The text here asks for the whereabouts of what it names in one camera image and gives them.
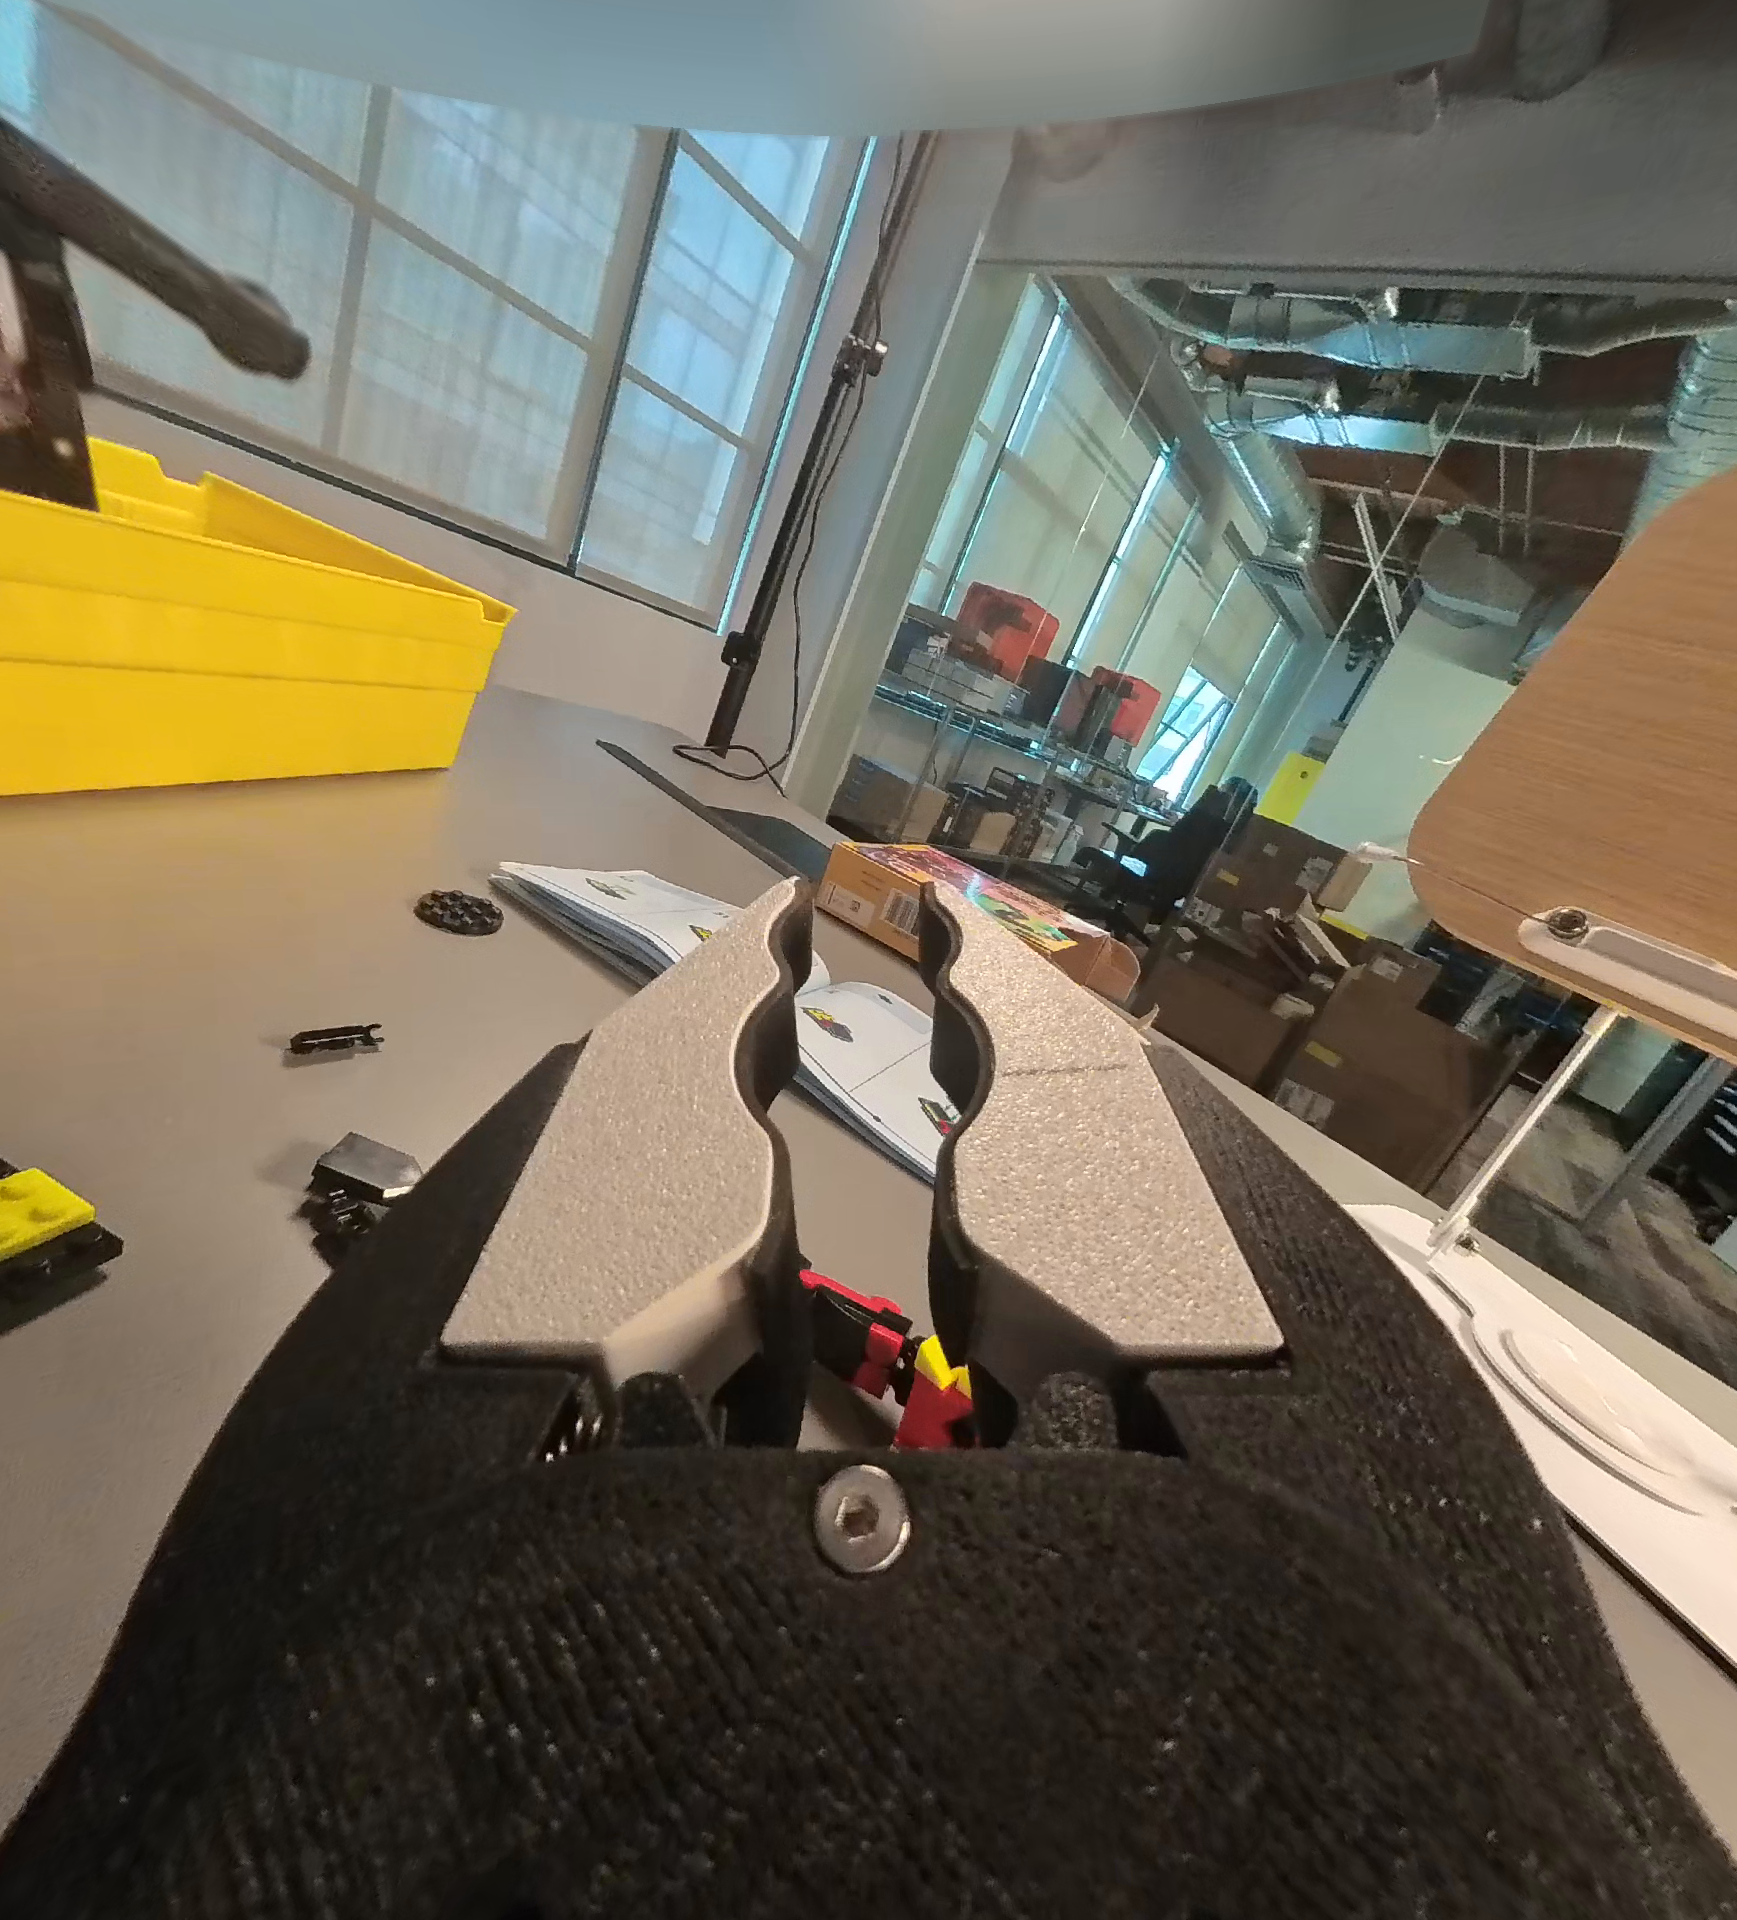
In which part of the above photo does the wooden book stand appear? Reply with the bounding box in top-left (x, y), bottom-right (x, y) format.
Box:
top-left (1344, 441), bottom-right (1737, 1760)

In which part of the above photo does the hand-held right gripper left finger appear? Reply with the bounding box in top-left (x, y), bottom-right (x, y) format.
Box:
top-left (437, 876), bottom-right (817, 1370)

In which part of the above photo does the large red black case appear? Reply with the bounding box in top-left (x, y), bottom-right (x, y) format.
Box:
top-left (950, 580), bottom-right (1062, 678)

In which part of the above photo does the black brick block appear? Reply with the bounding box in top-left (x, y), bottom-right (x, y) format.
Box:
top-left (0, 1142), bottom-right (125, 1303)

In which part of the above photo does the black upright stand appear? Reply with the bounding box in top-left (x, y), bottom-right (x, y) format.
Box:
top-left (701, 132), bottom-right (894, 763)

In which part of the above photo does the metal storage shelf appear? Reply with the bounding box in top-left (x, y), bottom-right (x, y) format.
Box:
top-left (868, 600), bottom-right (1202, 860)

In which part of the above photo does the black cable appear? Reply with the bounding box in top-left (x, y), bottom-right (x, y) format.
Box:
top-left (671, 450), bottom-right (817, 798)

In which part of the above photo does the small yellow brick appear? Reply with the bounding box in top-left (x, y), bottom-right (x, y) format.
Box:
top-left (0, 1164), bottom-right (97, 1242)

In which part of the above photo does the yellow plastic bin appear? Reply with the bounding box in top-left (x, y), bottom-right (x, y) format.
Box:
top-left (0, 433), bottom-right (519, 807)

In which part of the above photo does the red yellow black brick model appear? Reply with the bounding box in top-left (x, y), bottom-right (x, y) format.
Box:
top-left (799, 1267), bottom-right (979, 1454)

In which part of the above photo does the silver spiral ventilation duct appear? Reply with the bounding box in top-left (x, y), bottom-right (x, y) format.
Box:
top-left (1090, 276), bottom-right (1323, 561)

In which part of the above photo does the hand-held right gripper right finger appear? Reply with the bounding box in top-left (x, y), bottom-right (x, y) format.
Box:
top-left (920, 876), bottom-right (1287, 1372)

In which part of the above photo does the black office chair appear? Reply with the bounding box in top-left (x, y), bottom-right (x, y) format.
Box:
top-left (1073, 778), bottom-right (1260, 942)

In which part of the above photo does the open instruction booklet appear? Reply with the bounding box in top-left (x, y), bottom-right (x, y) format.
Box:
top-left (489, 860), bottom-right (962, 1188)

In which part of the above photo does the large paned window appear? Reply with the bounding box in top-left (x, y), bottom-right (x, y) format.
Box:
top-left (0, 0), bottom-right (879, 633)

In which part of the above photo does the orange cardboard toy box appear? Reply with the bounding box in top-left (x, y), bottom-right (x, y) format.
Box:
top-left (814, 839), bottom-right (1143, 1004)

